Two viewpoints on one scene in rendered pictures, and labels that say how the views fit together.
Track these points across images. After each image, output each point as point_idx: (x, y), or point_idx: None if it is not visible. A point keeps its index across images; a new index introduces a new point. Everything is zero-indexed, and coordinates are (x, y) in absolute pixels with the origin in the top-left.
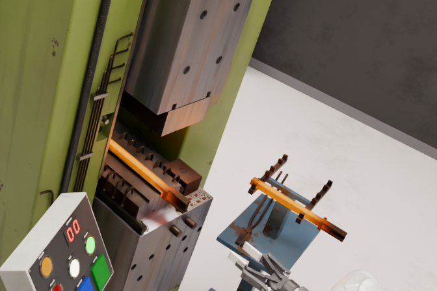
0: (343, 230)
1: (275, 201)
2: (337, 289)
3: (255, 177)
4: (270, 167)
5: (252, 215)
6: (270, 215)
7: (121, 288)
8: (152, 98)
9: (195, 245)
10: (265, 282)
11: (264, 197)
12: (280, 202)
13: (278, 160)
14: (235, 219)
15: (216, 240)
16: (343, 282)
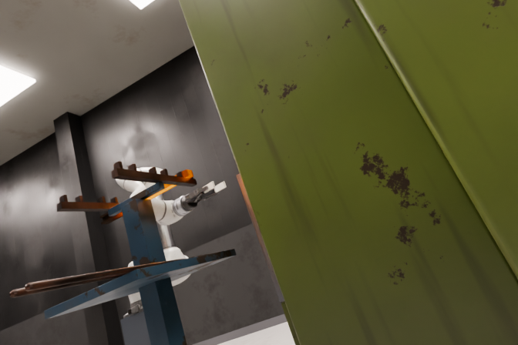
0: (103, 214)
1: (113, 279)
2: (159, 199)
3: (184, 170)
4: (156, 169)
5: (176, 260)
6: (159, 237)
7: None
8: None
9: (259, 241)
10: (203, 198)
11: (136, 266)
12: (161, 193)
13: (136, 165)
14: (206, 254)
15: (236, 254)
16: (153, 198)
